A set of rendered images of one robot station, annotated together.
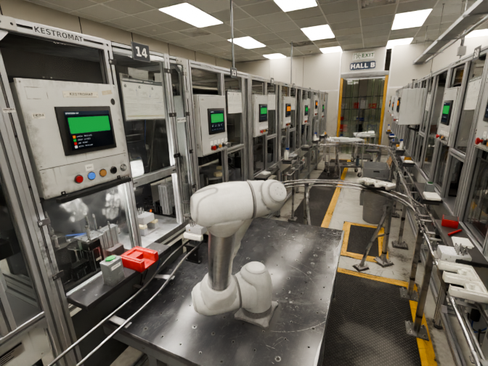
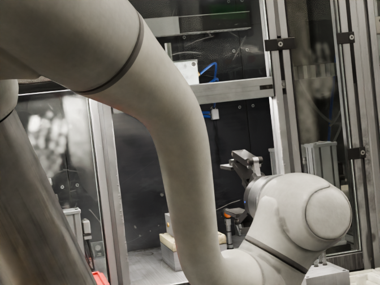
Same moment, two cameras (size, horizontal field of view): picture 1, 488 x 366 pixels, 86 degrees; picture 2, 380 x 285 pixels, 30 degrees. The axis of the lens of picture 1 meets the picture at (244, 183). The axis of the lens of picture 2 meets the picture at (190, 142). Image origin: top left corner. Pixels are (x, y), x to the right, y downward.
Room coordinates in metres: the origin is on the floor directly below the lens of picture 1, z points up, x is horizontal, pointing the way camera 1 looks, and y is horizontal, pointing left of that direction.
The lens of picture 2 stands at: (0.57, -0.64, 1.29)
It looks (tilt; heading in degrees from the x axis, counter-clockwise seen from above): 3 degrees down; 51
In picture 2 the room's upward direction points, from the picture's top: 6 degrees counter-clockwise
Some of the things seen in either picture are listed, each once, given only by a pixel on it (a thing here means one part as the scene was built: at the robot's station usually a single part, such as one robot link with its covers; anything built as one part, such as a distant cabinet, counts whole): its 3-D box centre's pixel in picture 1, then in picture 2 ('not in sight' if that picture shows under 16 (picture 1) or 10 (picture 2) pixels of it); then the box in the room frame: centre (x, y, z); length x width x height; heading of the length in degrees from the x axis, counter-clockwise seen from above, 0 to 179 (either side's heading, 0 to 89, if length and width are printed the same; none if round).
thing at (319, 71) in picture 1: (283, 107); not in sight; (9.78, -1.50, 1.65); 3.78 x 0.08 x 3.30; 65
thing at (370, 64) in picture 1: (362, 65); not in sight; (8.65, -3.75, 2.81); 0.75 x 0.04 x 0.25; 65
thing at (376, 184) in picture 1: (375, 185); not in sight; (2.71, -1.43, 0.84); 0.37 x 0.14 x 0.10; 33
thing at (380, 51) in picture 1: (362, 60); not in sight; (8.70, -3.77, 2.96); 1.23 x 0.08 x 0.68; 65
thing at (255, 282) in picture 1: (254, 284); not in sight; (1.11, -0.04, 0.85); 0.18 x 0.16 x 0.22; 107
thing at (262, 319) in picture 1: (258, 303); not in sight; (1.13, -0.06, 0.71); 0.22 x 0.18 x 0.06; 155
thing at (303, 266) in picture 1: (252, 266); not in sight; (1.54, -0.04, 0.66); 1.50 x 1.06 x 0.04; 155
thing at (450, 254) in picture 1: (454, 251); not in sight; (1.23, -1.12, 0.92); 0.13 x 0.10 x 0.09; 65
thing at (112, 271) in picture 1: (111, 269); not in sight; (1.10, 0.65, 0.97); 0.08 x 0.08 x 0.12; 65
